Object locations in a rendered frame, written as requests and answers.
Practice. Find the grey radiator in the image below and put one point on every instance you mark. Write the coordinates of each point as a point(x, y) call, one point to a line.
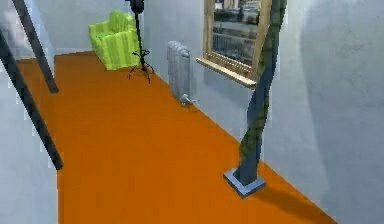
point(179, 70)

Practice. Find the twisted blue green floor lamp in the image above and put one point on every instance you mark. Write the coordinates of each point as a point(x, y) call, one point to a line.
point(258, 110)

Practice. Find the black floor lamp stand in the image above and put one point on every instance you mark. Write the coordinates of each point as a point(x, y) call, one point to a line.
point(139, 40)

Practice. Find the wooden framed window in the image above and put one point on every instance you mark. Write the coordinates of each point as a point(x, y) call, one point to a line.
point(235, 33)

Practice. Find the green striped armchair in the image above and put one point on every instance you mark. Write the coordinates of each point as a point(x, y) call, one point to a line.
point(115, 43)

